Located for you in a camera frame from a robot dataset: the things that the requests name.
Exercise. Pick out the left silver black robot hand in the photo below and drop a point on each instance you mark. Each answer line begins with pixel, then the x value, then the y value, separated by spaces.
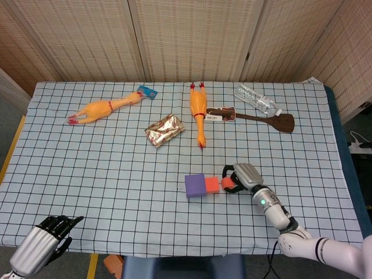
pixel 33 250

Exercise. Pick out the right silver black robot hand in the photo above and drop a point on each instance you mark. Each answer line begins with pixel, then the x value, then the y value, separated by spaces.
pixel 248 175

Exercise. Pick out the small orange foam cube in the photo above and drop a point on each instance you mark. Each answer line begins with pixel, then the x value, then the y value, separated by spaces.
pixel 228 183

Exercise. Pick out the large orange foam cube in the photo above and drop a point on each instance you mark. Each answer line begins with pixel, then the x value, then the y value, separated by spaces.
pixel 212 185

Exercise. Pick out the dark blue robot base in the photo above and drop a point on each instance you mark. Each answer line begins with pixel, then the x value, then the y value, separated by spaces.
pixel 183 267

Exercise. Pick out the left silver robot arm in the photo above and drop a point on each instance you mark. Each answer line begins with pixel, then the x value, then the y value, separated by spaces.
pixel 7 275

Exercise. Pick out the purple foam cube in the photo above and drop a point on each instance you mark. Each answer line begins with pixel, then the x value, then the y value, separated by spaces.
pixel 195 186

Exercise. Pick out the dark wooden spatula with label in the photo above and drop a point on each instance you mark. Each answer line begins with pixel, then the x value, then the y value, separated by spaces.
pixel 283 123

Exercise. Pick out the clear plastic water bottle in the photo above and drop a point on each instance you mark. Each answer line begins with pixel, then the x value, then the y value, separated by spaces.
pixel 258 100

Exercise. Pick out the orange block under table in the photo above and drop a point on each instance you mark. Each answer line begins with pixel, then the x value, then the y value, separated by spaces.
pixel 112 263

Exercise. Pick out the yellow rubber chicken toy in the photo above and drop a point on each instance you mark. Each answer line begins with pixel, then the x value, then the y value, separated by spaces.
pixel 198 101

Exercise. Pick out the gold foil snack package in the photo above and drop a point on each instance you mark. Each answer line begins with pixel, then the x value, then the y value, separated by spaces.
pixel 164 129

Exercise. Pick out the blue padded table edge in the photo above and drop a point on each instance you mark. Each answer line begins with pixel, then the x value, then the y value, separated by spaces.
pixel 343 139

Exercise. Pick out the blue checked tablecloth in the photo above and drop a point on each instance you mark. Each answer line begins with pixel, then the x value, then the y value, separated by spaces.
pixel 116 174

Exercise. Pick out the white power strip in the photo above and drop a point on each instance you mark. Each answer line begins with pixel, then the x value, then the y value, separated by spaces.
pixel 360 146

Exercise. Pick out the blue cardboard hang tag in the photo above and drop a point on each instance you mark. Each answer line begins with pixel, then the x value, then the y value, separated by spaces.
pixel 148 92

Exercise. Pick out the beige woven folding screen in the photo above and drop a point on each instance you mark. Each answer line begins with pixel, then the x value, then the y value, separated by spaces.
pixel 186 37

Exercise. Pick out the rubber chicken in clear wrap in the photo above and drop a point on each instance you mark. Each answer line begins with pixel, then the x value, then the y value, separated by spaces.
pixel 96 110

